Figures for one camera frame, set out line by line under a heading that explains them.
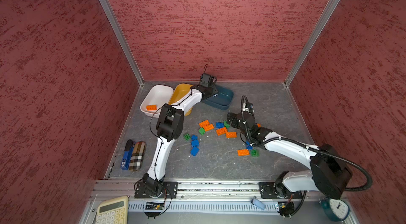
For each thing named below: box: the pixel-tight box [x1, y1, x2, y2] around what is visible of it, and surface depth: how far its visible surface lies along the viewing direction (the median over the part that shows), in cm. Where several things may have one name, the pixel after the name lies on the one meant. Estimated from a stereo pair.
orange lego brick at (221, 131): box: [216, 126, 228, 136], surface depth 96 cm
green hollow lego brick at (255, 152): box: [250, 148, 260, 157], surface depth 87 cm
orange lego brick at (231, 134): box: [225, 131, 238, 138], surface depth 94 cm
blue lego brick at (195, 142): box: [191, 138, 200, 148], surface depth 91 cm
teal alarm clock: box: [318, 196, 350, 222], surface depth 68 cm
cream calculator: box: [95, 195, 129, 224], surface depth 68 cm
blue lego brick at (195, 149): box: [190, 142, 200, 157], surface depth 89 cm
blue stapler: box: [120, 139, 135, 171], surface depth 83 cm
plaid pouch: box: [128, 141, 147, 172], surface depth 83 cm
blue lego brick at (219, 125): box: [215, 122, 225, 129], surface depth 97 cm
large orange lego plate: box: [198, 119, 215, 132], surface depth 99 cm
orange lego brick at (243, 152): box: [237, 148, 250, 157], surface depth 87 cm
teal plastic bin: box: [201, 85, 234, 111], surface depth 113 cm
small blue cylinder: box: [250, 198, 266, 211], surface depth 71 cm
